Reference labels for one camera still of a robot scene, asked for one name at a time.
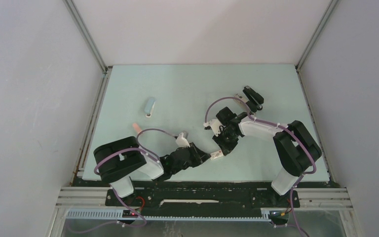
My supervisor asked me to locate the white staple box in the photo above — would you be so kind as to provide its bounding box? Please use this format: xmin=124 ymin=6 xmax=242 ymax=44
xmin=210 ymin=151 xmax=224 ymax=160

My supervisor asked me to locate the beige and black stapler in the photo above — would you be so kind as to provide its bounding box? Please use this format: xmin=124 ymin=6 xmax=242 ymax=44
xmin=234 ymin=94 xmax=250 ymax=110

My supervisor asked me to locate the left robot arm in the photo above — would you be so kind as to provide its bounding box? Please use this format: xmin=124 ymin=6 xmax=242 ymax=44
xmin=93 ymin=136 xmax=211 ymax=206

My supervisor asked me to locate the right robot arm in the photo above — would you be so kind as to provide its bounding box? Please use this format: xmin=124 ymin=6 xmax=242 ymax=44
xmin=203 ymin=107 xmax=322 ymax=206

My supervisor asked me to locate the light blue stapler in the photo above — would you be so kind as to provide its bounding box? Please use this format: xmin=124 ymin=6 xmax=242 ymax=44
xmin=144 ymin=97 xmax=156 ymax=118

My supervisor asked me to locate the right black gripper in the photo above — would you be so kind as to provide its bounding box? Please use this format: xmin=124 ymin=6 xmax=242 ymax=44
xmin=212 ymin=128 xmax=239 ymax=156

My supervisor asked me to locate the pink mini stapler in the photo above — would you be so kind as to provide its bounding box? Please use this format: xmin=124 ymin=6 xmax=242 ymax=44
xmin=132 ymin=123 xmax=142 ymax=134

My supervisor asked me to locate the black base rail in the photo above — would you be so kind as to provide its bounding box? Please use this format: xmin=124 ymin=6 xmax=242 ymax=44
xmin=123 ymin=181 xmax=300 ymax=218

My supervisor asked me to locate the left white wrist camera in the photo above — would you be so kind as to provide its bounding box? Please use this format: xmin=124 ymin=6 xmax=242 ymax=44
xmin=175 ymin=131 xmax=190 ymax=148

